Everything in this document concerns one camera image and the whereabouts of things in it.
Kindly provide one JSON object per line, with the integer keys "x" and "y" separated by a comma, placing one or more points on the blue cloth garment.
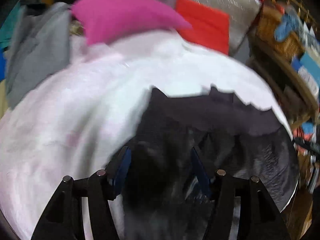
{"x": 2, "y": 66}

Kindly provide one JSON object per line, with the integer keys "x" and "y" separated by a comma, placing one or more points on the black quilted jacket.
{"x": 161, "y": 197}

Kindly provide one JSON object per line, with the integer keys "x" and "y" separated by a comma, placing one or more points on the grey hoodie sweatshirt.
{"x": 40, "y": 47}

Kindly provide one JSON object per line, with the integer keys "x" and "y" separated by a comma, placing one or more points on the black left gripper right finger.
{"x": 242, "y": 208}

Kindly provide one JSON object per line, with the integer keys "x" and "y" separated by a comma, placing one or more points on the teal polo shirt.
{"x": 12, "y": 21}

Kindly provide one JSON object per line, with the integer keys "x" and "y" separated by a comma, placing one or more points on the wooden shelf rack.
{"x": 272, "y": 61}

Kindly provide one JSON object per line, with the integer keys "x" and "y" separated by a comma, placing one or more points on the magenta pillow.
{"x": 107, "y": 20}

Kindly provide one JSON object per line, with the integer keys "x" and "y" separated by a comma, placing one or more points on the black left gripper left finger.
{"x": 62, "y": 218}

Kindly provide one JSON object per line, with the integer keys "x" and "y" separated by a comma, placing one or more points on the red pillow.
{"x": 210, "y": 26}

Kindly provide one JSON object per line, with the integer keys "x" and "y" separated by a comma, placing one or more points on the light blue cloth toy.
{"x": 290, "y": 23}

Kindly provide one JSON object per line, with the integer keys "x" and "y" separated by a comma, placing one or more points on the wicker basket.
{"x": 270, "y": 19}

